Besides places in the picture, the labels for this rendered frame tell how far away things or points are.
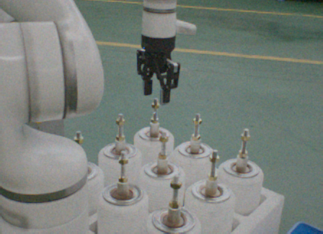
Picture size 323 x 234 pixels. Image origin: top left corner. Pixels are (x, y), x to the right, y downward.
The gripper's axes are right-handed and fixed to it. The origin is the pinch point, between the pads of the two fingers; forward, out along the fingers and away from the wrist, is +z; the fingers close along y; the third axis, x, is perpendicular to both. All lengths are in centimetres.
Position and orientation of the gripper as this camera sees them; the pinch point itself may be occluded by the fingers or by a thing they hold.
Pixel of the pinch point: (156, 93)
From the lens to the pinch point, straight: 101.9
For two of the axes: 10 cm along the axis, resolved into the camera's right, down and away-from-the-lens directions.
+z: -0.5, 9.2, 4.0
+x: 8.1, -2.0, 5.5
